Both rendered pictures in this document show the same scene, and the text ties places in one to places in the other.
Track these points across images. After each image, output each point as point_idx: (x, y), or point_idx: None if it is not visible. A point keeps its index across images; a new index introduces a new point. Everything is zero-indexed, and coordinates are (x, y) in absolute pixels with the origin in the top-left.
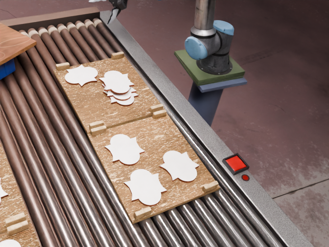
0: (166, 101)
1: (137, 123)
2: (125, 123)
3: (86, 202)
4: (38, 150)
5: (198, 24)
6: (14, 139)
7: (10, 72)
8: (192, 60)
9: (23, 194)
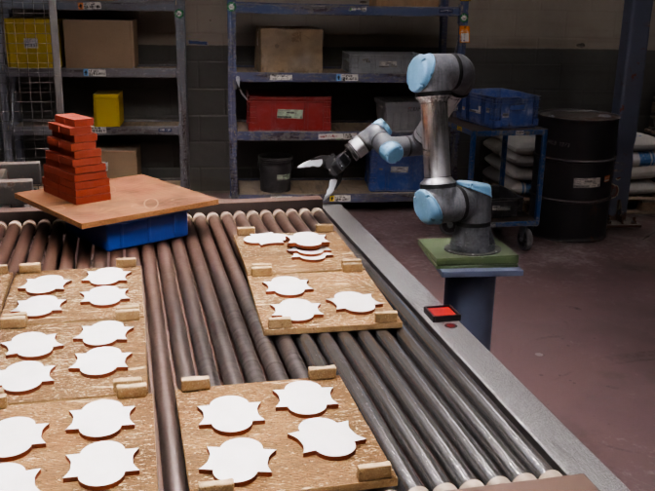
0: (375, 270)
1: (318, 274)
2: None
3: (217, 318)
4: (182, 285)
5: (426, 170)
6: (160, 284)
7: (180, 235)
8: (440, 245)
9: (147, 309)
